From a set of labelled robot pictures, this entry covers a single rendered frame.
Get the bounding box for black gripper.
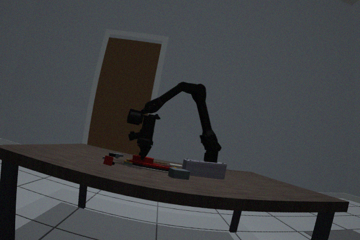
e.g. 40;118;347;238
137;126;154;160

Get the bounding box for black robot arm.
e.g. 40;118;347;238
127;82;221;163

